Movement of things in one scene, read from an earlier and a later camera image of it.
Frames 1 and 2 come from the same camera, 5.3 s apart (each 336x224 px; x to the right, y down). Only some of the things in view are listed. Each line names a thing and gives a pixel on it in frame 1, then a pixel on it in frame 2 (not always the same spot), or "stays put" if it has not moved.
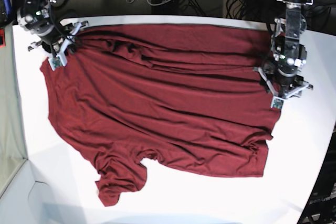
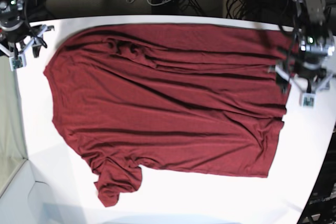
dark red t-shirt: (191, 96) stays put
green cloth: (13, 153) stays put
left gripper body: (56, 40) -> (37, 39)
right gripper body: (282, 84) -> (322, 84)
